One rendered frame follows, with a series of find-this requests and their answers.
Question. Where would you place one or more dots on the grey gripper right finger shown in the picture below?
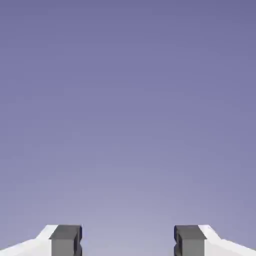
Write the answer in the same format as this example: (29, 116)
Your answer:
(193, 242)

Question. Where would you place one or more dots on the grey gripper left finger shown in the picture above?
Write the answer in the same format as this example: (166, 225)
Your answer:
(62, 242)

